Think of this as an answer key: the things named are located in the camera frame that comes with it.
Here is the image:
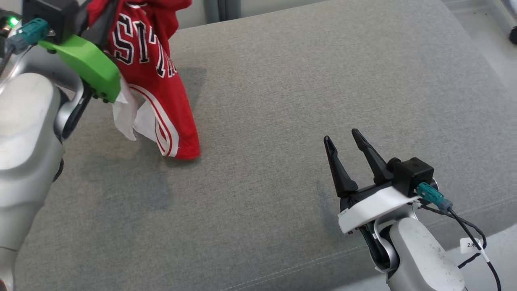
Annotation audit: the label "teal left camera cable plug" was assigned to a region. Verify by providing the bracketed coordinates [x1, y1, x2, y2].
[6, 18, 50, 55]

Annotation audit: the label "dark grey post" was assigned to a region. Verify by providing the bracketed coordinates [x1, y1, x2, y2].
[204, 0, 243, 24]

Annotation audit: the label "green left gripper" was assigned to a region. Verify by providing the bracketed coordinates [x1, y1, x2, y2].
[38, 0, 122, 138]

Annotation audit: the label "teal camera cable plug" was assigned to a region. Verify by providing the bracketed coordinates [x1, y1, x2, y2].
[6, 18, 50, 55]
[416, 182, 454, 213]

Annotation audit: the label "grey fabric sofa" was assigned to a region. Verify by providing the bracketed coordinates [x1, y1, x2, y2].
[14, 0, 517, 291]

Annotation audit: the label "teal right camera cable plug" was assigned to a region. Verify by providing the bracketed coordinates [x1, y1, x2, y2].
[416, 182, 454, 213]

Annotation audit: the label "red jersey shirt white sleeves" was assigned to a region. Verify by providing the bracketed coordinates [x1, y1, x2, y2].
[87, 0, 201, 160]

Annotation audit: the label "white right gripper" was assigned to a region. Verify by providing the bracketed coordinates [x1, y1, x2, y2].
[323, 129, 420, 265]

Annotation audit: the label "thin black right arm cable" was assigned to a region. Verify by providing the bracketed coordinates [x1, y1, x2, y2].
[420, 200, 502, 291]

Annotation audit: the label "white cable label tag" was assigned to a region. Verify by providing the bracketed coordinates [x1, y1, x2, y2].
[460, 238, 483, 254]

